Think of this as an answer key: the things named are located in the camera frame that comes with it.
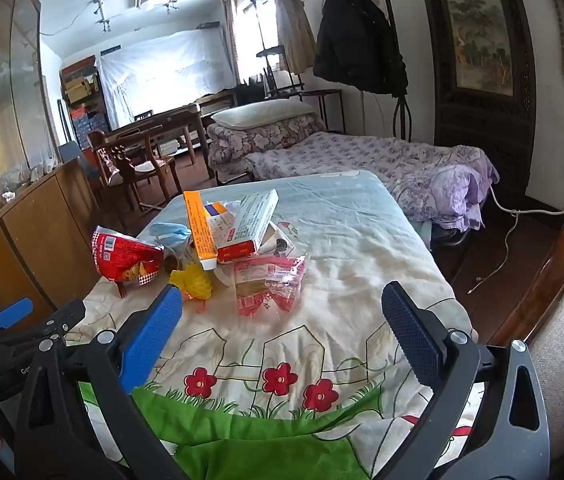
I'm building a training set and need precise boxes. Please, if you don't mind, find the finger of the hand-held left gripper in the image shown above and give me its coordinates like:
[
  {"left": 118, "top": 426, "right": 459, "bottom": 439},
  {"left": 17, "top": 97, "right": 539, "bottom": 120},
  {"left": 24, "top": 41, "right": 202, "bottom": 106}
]
[
  {"left": 0, "top": 297, "right": 34, "bottom": 342},
  {"left": 0, "top": 301, "right": 86, "bottom": 363}
]

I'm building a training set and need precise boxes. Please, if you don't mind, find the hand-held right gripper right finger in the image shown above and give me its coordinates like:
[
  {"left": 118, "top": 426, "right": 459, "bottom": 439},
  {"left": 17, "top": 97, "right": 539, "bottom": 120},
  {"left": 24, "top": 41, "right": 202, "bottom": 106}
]
[{"left": 381, "top": 282, "right": 551, "bottom": 480}]

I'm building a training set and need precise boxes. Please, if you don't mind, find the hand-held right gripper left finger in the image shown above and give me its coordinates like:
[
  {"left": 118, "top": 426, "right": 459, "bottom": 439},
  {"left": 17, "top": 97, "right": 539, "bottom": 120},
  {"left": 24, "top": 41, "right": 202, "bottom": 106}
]
[{"left": 14, "top": 284, "right": 187, "bottom": 480}]

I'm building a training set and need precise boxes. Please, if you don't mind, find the red snack bag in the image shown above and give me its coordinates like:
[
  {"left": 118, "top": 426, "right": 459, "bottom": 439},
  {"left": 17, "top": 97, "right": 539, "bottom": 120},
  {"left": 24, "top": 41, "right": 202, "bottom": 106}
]
[{"left": 92, "top": 226, "right": 166, "bottom": 297}]

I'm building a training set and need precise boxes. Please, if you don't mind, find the blue face mask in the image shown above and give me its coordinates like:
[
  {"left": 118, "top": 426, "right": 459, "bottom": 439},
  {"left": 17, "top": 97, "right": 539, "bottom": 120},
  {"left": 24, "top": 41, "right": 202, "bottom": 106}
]
[{"left": 149, "top": 222, "right": 193, "bottom": 251}]

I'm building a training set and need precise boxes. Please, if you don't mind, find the long orange box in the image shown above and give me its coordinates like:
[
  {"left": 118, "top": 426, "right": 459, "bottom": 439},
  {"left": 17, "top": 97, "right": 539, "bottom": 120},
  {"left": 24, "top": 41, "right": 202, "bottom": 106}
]
[{"left": 184, "top": 191, "right": 219, "bottom": 271}]

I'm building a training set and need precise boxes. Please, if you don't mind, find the clear red printed packet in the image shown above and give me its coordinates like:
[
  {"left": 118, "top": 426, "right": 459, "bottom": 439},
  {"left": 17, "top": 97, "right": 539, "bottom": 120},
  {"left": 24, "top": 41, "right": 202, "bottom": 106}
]
[{"left": 233, "top": 254, "right": 311, "bottom": 318}]

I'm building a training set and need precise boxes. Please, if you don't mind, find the small purple orange box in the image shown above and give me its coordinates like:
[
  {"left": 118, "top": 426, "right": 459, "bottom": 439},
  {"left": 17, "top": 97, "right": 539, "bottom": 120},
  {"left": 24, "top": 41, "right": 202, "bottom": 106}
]
[{"left": 204, "top": 202, "right": 237, "bottom": 233}]

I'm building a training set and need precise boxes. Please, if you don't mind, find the white medicine box red end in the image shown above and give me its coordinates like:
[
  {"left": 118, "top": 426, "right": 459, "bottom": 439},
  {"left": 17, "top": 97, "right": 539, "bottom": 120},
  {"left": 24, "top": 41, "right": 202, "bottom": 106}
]
[{"left": 217, "top": 189, "right": 279, "bottom": 265}]

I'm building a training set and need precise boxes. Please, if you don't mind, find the wooden low cabinet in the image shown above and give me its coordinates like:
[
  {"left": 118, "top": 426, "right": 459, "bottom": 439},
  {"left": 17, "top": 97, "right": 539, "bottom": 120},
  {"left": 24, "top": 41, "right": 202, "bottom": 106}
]
[{"left": 0, "top": 157, "right": 112, "bottom": 321}]

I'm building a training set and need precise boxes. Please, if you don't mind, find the wooden chair beige cushion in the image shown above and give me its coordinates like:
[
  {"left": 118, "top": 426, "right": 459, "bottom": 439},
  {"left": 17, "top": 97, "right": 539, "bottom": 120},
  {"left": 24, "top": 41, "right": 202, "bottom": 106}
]
[{"left": 487, "top": 10, "right": 564, "bottom": 461}]

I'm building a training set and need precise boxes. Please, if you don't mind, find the carved wooden armchair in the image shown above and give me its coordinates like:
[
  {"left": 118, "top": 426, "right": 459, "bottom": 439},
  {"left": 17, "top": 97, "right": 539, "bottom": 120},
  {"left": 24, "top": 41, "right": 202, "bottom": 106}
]
[{"left": 86, "top": 125, "right": 179, "bottom": 217}]

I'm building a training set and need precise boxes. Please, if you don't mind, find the purple floral bed sheet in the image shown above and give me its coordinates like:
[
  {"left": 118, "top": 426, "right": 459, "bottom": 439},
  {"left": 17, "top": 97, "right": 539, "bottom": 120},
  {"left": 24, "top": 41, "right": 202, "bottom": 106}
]
[{"left": 244, "top": 131, "right": 500, "bottom": 233}]

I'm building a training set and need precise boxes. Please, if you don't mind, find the wooden table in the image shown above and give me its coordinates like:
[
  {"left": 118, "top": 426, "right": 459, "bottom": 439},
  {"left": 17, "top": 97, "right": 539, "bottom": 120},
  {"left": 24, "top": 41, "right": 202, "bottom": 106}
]
[{"left": 106, "top": 105, "right": 213, "bottom": 181}]

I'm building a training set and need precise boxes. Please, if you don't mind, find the folded floral quilt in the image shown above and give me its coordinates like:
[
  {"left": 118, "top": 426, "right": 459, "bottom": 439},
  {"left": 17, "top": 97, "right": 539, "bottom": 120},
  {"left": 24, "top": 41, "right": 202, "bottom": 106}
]
[{"left": 206, "top": 114, "right": 327, "bottom": 176}]

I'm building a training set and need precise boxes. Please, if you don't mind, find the black metal coat rack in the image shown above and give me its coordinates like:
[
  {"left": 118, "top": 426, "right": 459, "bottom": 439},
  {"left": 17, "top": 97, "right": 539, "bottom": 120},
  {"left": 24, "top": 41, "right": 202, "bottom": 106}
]
[{"left": 332, "top": 0, "right": 415, "bottom": 142}]

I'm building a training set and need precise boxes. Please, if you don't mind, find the glass fronted wooden cabinet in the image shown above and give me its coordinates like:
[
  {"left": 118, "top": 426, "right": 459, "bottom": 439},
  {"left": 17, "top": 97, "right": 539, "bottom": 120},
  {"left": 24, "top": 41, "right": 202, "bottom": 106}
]
[{"left": 0, "top": 0, "right": 58, "bottom": 221}]

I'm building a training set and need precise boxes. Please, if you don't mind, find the shelf with boxes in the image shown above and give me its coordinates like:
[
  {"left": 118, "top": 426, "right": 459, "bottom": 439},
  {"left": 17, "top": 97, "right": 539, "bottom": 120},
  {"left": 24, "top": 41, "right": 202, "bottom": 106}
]
[{"left": 59, "top": 55, "right": 108, "bottom": 151}]

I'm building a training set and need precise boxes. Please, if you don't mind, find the white pillow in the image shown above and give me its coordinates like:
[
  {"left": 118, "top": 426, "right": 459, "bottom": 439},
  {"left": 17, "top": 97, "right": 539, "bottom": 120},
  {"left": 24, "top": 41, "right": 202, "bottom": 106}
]
[{"left": 211, "top": 99, "right": 317, "bottom": 130}]

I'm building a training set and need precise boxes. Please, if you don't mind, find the white hanging sheet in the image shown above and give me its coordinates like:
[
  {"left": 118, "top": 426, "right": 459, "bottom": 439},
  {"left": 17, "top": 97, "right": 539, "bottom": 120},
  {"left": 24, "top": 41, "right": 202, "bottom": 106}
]
[{"left": 99, "top": 27, "right": 237, "bottom": 128}]

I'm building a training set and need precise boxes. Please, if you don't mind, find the black easel stand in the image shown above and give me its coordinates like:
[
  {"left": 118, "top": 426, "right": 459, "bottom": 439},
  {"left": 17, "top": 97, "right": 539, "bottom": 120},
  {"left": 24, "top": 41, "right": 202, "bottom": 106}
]
[{"left": 249, "top": 0, "right": 307, "bottom": 107}]

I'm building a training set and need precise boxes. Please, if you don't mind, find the black coat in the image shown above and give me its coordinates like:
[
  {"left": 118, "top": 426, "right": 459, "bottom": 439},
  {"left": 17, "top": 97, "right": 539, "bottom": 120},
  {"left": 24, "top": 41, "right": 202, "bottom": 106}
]
[{"left": 313, "top": 0, "right": 409, "bottom": 96}]

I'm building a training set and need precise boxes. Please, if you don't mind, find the dark framed landscape painting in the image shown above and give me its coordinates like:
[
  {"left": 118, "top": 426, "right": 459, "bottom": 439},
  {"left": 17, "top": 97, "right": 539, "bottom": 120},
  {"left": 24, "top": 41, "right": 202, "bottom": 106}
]
[{"left": 414, "top": 0, "right": 538, "bottom": 201}]

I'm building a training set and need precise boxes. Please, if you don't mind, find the cream hanging garment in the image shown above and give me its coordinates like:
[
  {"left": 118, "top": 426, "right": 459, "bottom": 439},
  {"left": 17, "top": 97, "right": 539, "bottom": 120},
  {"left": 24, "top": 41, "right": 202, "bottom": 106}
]
[{"left": 274, "top": 0, "right": 316, "bottom": 75}]

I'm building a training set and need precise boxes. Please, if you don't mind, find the white cable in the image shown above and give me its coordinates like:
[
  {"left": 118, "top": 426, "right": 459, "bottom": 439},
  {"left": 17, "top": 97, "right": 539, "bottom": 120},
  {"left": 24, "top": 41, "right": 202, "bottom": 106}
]
[{"left": 467, "top": 180, "right": 564, "bottom": 296}]

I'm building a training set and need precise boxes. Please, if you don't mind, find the black metal bed frame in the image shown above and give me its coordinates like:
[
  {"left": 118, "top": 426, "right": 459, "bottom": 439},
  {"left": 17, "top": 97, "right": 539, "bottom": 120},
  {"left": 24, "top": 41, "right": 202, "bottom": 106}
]
[{"left": 297, "top": 89, "right": 345, "bottom": 133}]

